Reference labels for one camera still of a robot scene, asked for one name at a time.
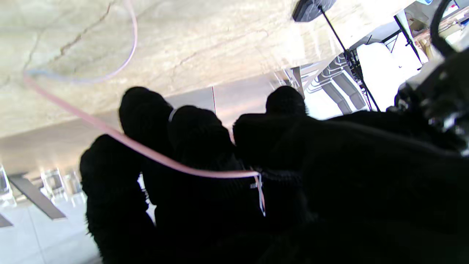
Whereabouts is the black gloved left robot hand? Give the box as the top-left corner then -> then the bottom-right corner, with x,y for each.
388,47 -> 469,157

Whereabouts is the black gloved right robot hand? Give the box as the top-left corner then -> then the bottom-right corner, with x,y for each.
79,85 -> 469,264

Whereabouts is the thin white cable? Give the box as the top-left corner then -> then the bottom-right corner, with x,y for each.
23,0 -> 267,217

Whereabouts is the black T-bar rack hexagon base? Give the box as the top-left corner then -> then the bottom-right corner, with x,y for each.
292,0 -> 381,111

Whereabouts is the black background tripod stand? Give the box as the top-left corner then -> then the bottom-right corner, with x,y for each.
366,14 -> 424,71

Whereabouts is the dark grey office chair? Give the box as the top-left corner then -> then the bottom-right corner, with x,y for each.
306,60 -> 368,115

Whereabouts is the clear acrylic name stand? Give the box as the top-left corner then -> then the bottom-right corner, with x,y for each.
0,164 -> 16,208
68,170 -> 87,206
40,168 -> 69,203

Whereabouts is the brown wooden conference table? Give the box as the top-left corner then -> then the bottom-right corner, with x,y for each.
0,71 -> 295,177

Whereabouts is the red black left arm cable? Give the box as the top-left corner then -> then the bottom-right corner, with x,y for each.
429,0 -> 461,58

